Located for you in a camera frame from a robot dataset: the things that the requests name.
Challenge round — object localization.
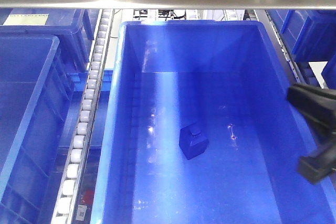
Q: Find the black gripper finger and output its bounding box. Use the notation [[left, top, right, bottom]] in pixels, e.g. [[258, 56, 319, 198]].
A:
[[297, 140, 335, 185], [287, 83, 335, 135]]

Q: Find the blue plastic bottle-shaped part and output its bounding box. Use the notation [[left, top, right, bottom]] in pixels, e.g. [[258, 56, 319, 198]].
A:
[[179, 122, 209, 160]]

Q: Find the roller track right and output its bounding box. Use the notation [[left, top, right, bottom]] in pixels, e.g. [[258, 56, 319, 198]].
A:
[[253, 9, 325, 88]]

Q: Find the blue bin back right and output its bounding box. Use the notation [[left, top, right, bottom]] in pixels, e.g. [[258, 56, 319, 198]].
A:
[[267, 9, 335, 62]]

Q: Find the large blue target bin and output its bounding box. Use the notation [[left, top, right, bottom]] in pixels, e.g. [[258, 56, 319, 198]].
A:
[[90, 20, 335, 223]]

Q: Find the white roller track left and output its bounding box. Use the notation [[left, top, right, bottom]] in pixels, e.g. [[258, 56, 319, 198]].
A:
[[50, 9, 116, 223]]

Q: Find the blue bin back left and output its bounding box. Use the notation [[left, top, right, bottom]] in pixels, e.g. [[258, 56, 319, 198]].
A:
[[1, 8, 100, 72]]

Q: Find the blue bin left of target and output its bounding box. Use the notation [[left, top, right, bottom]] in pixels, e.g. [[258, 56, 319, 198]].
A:
[[1, 34, 74, 223]]

